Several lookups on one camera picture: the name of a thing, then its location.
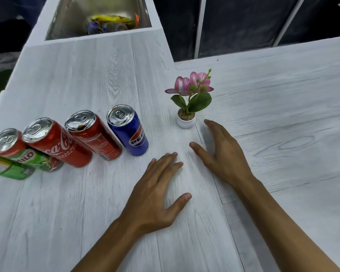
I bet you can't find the blue snack packet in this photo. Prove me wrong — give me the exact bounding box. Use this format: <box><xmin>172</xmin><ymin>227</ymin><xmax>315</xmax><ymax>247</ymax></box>
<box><xmin>87</xmin><ymin>21</ymin><xmax>106</xmax><ymax>35</ymax></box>

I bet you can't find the grey clear packet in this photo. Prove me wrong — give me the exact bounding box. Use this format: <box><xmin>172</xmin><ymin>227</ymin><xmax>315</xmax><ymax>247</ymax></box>
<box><xmin>105</xmin><ymin>22</ymin><xmax>130</xmax><ymax>32</ymax></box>

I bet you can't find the red cola can white script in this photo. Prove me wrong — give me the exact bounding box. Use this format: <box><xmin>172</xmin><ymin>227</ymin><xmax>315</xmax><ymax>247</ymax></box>
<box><xmin>22</xmin><ymin>117</ymin><xmax>93</xmax><ymax>168</ymax></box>

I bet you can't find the blue soda can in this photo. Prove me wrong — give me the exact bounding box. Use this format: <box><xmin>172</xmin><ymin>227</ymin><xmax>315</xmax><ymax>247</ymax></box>
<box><xmin>107</xmin><ymin>104</ymin><xmax>149</xmax><ymax>157</ymax></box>

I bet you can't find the person's right hand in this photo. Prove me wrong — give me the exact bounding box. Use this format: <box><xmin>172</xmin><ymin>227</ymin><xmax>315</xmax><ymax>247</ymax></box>
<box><xmin>189</xmin><ymin>119</ymin><xmax>255</xmax><ymax>187</ymax></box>

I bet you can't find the person's left hand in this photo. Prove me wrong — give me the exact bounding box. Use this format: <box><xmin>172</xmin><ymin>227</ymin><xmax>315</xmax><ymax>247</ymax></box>
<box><xmin>117</xmin><ymin>152</ymin><xmax>192</xmax><ymax>235</ymax></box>

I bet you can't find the green and red drink can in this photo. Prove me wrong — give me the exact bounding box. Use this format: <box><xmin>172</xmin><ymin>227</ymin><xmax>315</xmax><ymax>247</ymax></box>
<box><xmin>0</xmin><ymin>128</ymin><xmax>64</xmax><ymax>172</ymax></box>

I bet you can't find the white frame pole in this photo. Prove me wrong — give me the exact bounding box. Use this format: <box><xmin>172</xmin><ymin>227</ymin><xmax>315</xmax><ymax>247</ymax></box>
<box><xmin>194</xmin><ymin>0</ymin><xmax>207</xmax><ymax>59</ymax></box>
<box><xmin>273</xmin><ymin>0</ymin><xmax>306</xmax><ymax>48</ymax></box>

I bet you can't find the stainless steel sink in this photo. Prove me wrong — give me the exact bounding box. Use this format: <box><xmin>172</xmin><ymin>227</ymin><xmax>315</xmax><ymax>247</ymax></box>
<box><xmin>45</xmin><ymin>0</ymin><xmax>152</xmax><ymax>41</ymax></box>

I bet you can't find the person's left forearm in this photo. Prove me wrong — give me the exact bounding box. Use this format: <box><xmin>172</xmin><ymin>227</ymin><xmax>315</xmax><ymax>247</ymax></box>
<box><xmin>70</xmin><ymin>218</ymin><xmax>143</xmax><ymax>272</ymax></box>

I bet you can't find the person's right forearm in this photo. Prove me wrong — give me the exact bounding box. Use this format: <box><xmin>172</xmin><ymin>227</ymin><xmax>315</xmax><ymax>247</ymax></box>
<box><xmin>236</xmin><ymin>174</ymin><xmax>340</xmax><ymax>272</ymax></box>

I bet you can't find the pink artificial flower white pot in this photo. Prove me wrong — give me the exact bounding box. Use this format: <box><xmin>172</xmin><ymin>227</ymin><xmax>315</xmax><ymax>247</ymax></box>
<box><xmin>165</xmin><ymin>68</ymin><xmax>215</xmax><ymax>129</ymax></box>

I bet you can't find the dark red soda can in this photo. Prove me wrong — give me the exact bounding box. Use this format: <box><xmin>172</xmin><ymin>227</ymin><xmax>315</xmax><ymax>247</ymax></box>
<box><xmin>65</xmin><ymin>110</ymin><xmax>123</xmax><ymax>161</ymax></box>

